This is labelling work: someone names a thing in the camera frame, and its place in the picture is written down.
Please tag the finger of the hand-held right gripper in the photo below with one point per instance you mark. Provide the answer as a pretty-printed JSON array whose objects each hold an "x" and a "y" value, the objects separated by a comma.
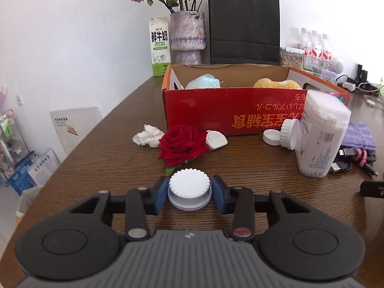
[{"x": 373, "y": 189}]

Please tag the black upright charger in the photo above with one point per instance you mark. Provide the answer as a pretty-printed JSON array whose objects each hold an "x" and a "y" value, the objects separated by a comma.
[
  {"x": 364, "y": 75},
  {"x": 359, "y": 72}
]

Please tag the white green milk carton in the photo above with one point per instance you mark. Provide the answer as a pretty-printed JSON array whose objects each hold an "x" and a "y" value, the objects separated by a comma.
[{"x": 160, "y": 54}]

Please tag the pale purple dried plant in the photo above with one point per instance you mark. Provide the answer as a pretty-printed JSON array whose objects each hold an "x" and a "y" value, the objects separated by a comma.
[{"x": 3, "y": 94}]

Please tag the black paper bag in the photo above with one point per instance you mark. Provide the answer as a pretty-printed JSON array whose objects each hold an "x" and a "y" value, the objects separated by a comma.
[{"x": 244, "y": 27}]

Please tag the small white tracker tag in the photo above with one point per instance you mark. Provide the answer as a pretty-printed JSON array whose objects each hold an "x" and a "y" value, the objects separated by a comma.
[{"x": 216, "y": 139}]

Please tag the white ridged lid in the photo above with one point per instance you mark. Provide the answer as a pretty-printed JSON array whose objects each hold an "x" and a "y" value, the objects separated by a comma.
[{"x": 288, "y": 133}]

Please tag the white board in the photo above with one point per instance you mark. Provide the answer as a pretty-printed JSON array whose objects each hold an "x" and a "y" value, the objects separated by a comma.
[{"x": 76, "y": 126}]

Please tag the pale blue plastic bag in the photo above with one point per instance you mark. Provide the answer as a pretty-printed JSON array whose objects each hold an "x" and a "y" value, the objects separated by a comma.
[{"x": 204, "y": 81}]

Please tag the yellow white plush toy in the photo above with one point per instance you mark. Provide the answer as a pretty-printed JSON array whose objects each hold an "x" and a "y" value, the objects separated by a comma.
[{"x": 276, "y": 84}]

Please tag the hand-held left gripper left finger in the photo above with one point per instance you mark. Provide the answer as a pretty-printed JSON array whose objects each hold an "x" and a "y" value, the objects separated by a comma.
[{"x": 162, "y": 195}]

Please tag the purple cloth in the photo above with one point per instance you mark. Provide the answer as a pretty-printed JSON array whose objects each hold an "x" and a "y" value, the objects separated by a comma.
[{"x": 360, "y": 135}]

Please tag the small green spray bottle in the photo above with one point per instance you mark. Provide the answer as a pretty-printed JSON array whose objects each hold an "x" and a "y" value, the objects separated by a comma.
[{"x": 380, "y": 87}]

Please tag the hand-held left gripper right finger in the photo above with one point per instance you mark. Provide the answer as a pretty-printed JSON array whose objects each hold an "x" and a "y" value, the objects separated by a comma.
[{"x": 219, "y": 195}]

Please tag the white tissue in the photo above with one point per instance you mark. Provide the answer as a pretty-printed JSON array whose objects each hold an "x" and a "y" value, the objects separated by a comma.
[{"x": 148, "y": 136}]

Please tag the clear snack bag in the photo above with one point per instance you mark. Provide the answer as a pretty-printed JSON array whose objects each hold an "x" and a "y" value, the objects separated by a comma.
[{"x": 291, "y": 58}]

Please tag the red rose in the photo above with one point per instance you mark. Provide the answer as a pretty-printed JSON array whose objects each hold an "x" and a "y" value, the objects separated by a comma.
[{"x": 180, "y": 141}]

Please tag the white round speaker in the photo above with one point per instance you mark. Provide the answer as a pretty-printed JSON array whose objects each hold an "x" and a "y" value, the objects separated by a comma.
[{"x": 338, "y": 67}]

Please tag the red label water bottle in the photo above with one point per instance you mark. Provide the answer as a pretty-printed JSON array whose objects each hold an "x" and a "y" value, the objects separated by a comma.
[
  {"x": 325, "y": 48},
  {"x": 314, "y": 43},
  {"x": 303, "y": 40}
]

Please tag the white printed bag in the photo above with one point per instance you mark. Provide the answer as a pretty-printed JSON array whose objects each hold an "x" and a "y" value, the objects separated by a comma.
[{"x": 45, "y": 163}]

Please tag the white power adapter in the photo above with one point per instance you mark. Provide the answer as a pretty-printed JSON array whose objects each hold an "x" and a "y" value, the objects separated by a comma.
[{"x": 348, "y": 86}]

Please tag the purple textured vase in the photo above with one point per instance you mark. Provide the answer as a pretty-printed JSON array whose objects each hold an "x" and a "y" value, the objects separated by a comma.
[{"x": 187, "y": 33}]

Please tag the white ridged bottle cap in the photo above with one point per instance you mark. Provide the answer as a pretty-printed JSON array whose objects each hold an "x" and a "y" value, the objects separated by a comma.
[{"x": 189, "y": 186}]

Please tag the white wall outlet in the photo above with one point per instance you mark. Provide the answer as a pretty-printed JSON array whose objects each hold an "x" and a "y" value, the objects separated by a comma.
[{"x": 19, "y": 100}]

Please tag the white tin box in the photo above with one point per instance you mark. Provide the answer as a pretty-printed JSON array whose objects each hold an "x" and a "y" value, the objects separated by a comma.
[{"x": 329, "y": 75}]

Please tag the white cotton swab container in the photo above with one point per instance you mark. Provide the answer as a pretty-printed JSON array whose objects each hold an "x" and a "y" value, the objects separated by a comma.
[{"x": 321, "y": 132}]

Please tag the small white smooth cap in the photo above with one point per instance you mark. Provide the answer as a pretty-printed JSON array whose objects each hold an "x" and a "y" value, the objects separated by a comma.
[{"x": 271, "y": 136}]

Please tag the red cardboard box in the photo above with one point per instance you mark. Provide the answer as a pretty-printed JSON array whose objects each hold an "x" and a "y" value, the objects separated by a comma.
[{"x": 210, "y": 108}]

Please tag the cardboard box with liner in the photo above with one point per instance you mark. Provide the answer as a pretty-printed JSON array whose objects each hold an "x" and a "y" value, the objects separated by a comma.
[{"x": 28, "y": 199}]

